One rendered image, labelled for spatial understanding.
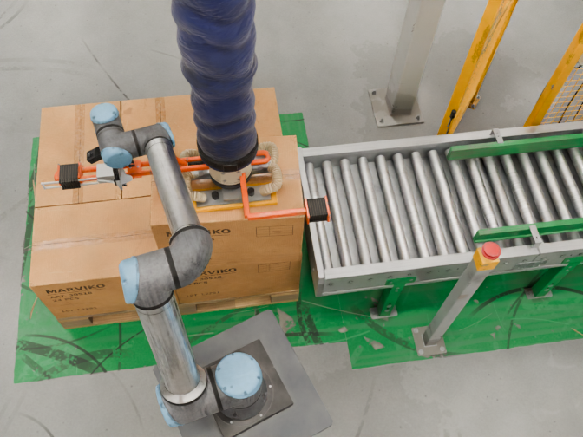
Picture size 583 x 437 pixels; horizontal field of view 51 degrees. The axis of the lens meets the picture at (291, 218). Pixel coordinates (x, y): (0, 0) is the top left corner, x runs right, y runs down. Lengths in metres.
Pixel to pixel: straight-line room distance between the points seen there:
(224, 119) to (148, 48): 2.38
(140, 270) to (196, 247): 0.16
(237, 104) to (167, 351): 0.79
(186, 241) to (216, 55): 0.54
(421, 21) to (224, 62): 1.77
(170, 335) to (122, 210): 1.27
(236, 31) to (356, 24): 2.77
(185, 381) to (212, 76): 0.93
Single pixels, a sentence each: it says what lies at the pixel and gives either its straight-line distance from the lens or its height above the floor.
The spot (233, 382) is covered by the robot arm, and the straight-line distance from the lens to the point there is 2.07.
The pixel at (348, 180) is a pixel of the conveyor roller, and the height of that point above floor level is 0.55.
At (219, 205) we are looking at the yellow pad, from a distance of 2.42.
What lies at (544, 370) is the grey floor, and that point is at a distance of 3.44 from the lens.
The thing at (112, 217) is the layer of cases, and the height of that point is 0.54.
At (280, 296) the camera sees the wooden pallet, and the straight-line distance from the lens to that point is 3.18.
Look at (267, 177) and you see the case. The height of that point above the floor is 0.94.
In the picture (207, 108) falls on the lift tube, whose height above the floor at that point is 1.49.
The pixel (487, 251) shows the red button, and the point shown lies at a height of 1.04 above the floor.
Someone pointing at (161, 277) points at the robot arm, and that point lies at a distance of 1.62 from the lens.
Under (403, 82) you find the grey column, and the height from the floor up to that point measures 0.32.
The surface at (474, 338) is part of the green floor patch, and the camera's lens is 3.37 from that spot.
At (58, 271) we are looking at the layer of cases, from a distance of 2.90.
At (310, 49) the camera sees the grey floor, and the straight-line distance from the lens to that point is 4.29.
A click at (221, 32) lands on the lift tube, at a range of 1.75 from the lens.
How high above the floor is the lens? 3.04
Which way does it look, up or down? 61 degrees down
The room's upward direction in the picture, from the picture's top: 3 degrees clockwise
